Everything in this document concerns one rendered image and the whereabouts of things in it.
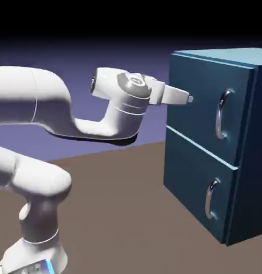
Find blue cabinet door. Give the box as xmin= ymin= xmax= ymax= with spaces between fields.
xmin=166 ymin=53 xmax=256 ymax=167
xmin=163 ymin=125 xmax=238 ymax=245

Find curved silver handle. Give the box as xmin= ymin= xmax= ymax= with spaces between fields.
xmin=215 ymin=88 xmax=235 ymax=141
xmin=204 ymin=178 xmax=221 ymax=220

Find blue cabinet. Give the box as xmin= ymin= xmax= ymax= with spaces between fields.
xmin=163 ymin=48 xmax=262 ymax=247

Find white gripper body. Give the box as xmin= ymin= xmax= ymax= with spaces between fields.
xmin=162 ymin=84 xmax=190 ymax=106

